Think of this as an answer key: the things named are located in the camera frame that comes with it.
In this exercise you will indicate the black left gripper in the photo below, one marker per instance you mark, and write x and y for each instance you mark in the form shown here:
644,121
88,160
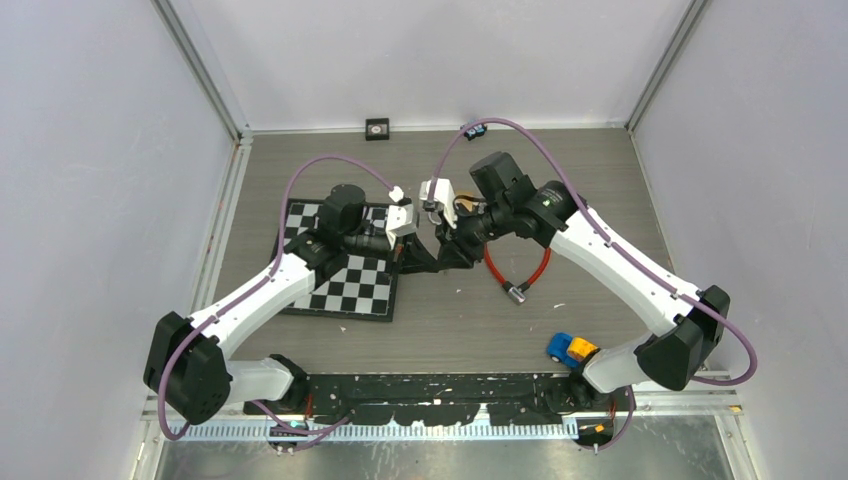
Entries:
410,252

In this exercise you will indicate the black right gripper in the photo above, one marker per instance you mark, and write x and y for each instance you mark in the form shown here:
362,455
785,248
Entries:
455,251

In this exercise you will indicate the brass padlock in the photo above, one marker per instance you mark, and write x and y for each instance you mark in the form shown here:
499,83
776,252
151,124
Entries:
467,205

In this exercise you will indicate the red cable lock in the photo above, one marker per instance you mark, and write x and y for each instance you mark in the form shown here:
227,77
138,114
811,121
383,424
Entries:
516,276

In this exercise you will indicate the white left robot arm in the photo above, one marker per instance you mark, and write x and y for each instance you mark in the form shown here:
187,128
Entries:
190,365

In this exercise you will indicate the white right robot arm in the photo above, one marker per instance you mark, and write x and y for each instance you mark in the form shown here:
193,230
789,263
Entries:
684,322

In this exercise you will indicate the blue owl eraser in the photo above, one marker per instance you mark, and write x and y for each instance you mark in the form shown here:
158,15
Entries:
473,129

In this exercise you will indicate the small black square box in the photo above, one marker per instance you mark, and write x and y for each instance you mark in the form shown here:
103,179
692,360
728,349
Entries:
377,129

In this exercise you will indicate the blue yellow toy car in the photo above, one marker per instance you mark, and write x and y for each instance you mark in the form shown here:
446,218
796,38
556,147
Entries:
568,350

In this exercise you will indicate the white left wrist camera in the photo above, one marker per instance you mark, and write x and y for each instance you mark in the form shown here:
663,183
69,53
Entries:
402,214

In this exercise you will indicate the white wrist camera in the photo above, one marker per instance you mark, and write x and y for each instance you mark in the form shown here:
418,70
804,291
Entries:
437,196
402,214

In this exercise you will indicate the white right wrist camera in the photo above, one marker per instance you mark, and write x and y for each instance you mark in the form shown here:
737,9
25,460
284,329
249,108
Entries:
437,196

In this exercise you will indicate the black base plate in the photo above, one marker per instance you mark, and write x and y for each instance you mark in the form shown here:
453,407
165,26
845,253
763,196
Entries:
447,399

